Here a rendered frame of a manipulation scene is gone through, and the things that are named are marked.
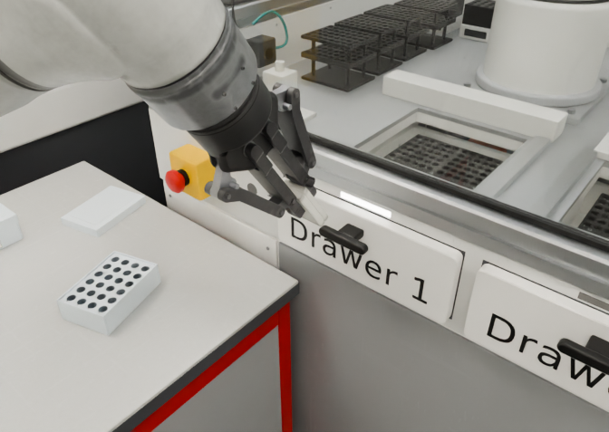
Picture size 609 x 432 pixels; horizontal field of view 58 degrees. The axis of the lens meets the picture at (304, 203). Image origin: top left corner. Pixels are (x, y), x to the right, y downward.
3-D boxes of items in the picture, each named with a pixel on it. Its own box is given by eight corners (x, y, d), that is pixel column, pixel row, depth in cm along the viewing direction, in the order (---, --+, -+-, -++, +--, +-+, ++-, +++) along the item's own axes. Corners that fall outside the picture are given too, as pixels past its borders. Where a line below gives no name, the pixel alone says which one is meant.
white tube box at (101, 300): (108, 336, 77) (102, 316, 75) (62, 319, 79) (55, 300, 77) (160, 282, 86) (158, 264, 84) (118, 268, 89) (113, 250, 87)
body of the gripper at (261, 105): (213, 145, 41) (265, 201, 48) (275, 58, 42) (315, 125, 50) (151, 119, 45) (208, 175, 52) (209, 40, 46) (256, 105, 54)
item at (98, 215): (98, 237, 96) (96, 230, 95) (62, 225, 99) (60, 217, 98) (146, 202, 105) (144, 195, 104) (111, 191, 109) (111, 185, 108)
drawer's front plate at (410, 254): (444, 325, 70) (457, 259, 64) (277, 239, 86) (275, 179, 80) (450, 318, 72) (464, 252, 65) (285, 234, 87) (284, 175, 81)
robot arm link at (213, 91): (251, 2, 37) (285, 59, 42) (168, -15, 42) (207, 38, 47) (176, 105, 35) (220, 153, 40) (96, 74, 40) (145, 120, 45)
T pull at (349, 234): (363, 257, 69) (363, 248, 69) (317, 235, 73) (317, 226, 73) (379, 244, 72) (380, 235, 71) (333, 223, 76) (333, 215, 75)
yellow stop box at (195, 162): (198, 204, 91) (192, 166, 87) (169, 189, 94) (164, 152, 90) (220, 191, 94) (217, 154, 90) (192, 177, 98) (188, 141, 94)
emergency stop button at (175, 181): (179, 198, 89) (176, 177, 87) (164, 189, 91) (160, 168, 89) (193, 190, 91) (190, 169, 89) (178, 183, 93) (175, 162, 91)
